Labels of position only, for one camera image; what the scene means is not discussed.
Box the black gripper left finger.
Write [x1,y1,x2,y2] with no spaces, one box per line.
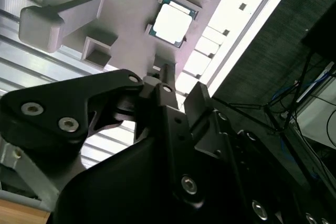
[0,63,207,209]

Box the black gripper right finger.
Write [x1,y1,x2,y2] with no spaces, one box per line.
[183,81,336,224]

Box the silver CPU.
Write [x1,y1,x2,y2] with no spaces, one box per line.
[147,0,198,49]

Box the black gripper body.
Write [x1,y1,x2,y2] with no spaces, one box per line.
[54,140,253,224]

